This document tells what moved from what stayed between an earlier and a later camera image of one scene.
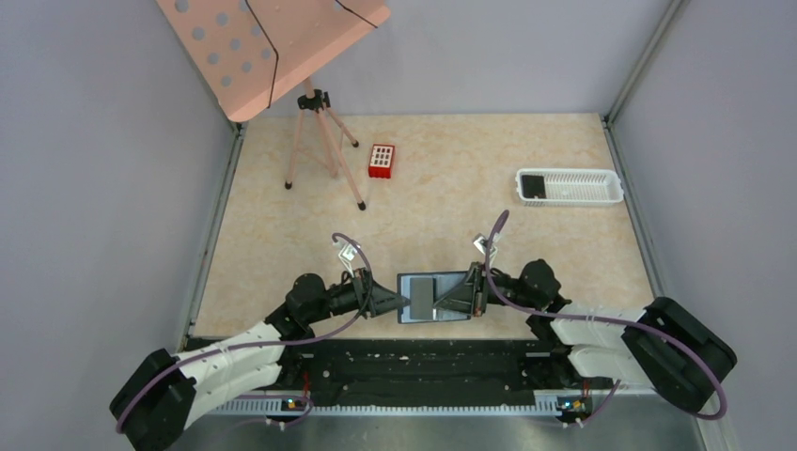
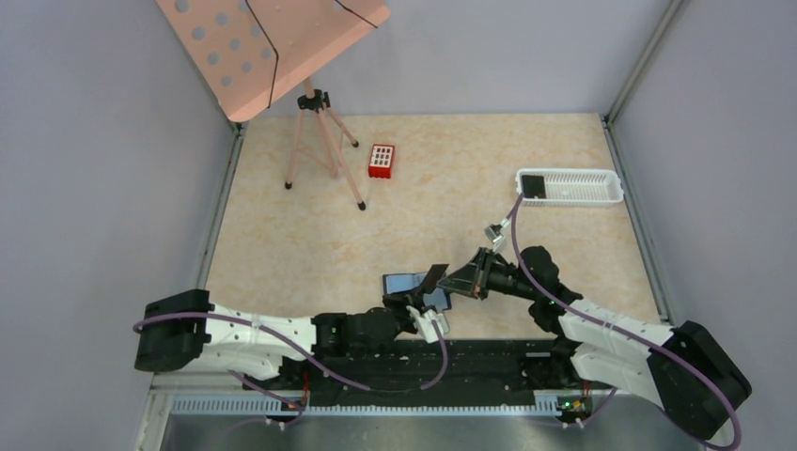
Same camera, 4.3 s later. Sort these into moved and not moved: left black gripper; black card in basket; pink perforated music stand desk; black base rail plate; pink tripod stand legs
Moved: left black gripper
Not moved: black card in basket; black base rail plate; pink tripod stand legs; pink perforated music stand desk
